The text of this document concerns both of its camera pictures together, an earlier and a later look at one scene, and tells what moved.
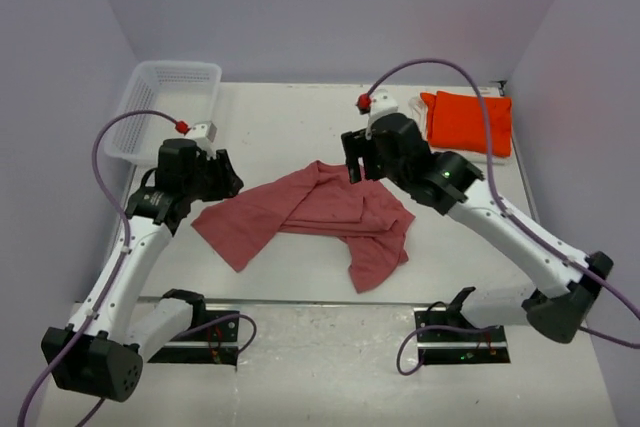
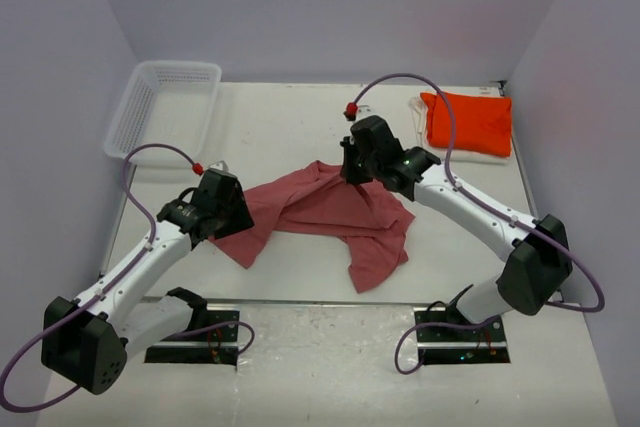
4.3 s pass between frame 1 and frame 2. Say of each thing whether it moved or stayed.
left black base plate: stayed
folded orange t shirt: stayed
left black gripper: moved
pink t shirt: stayed
